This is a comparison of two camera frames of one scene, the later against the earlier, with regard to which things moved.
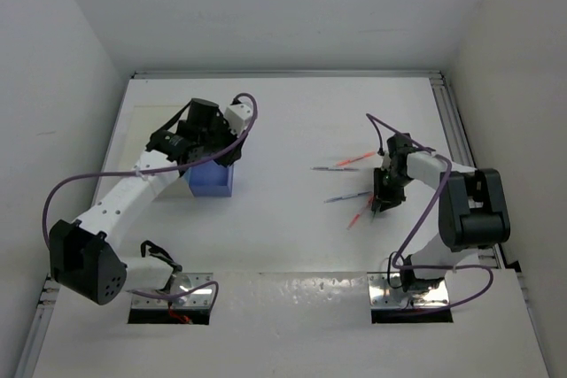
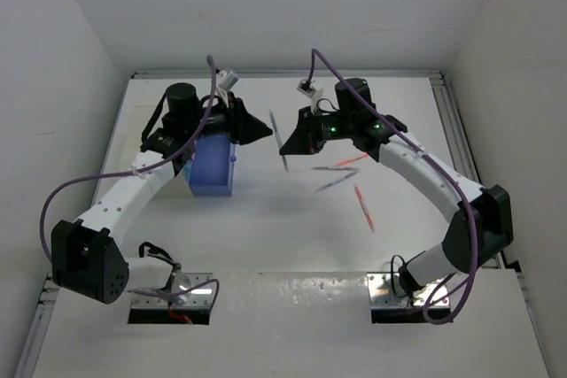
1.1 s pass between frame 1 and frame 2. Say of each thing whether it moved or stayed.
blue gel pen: moved
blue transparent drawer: stayed
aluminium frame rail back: stayed
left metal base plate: stayed
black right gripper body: moved
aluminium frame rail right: stayed
